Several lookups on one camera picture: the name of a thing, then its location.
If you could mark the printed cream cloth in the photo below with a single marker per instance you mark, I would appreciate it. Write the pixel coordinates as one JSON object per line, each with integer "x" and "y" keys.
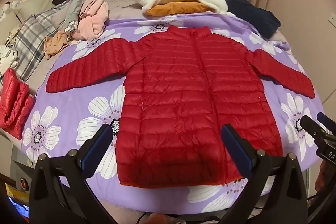
{"x": 13, "y": 39}

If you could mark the purple floral bedsheet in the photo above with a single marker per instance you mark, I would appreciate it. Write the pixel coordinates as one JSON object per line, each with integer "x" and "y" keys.
{"x": 65, "y": 103}

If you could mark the tan small cloth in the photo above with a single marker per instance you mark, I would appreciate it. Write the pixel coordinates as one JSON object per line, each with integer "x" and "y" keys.
{"x": 55, "y": 44}

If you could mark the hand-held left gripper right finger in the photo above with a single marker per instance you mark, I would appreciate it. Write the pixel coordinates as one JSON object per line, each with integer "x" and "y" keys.
{"x": 236, "y": 150}

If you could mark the plaid grey shirt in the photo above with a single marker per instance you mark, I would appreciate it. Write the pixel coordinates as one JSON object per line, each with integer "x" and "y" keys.
{"x": 34, "y": 32}

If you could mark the orange garment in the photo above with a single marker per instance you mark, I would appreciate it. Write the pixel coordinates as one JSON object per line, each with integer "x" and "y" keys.
{"x": 178, "y": 7}

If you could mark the grey striped garment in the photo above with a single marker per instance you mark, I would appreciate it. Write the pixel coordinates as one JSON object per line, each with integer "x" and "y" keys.
{"x": 73, "y": 8}

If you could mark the white crumpled garment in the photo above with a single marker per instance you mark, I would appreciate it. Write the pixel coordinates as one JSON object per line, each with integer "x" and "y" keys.
{"x": 8, "y": 57}

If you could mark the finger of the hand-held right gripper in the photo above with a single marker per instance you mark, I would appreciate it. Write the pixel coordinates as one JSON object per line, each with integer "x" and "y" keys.
{"x": 325, "y": 120}
{"x": 309, "y": 125}

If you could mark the navy fleece garment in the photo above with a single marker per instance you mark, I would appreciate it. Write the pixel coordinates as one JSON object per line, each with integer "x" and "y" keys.
{"x": 252, "y": 14}

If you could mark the pink garment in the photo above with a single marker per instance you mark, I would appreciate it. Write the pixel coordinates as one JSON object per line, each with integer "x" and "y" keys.
{"x": 89, "y": 22}

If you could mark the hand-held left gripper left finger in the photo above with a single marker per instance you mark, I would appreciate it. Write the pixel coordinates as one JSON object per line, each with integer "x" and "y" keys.
{"x": 97, "y": 150}

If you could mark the folded shiny red jacket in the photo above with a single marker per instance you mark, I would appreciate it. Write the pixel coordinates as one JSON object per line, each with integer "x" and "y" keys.
{"x": 13, "y": 103}

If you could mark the red puffer jacket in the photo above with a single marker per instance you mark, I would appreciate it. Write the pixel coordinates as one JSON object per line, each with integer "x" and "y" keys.
{"x": 183, "y": 95}

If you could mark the cream cushion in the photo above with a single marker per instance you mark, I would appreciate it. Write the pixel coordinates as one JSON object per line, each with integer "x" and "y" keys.
{"x": 36, "y": 1}

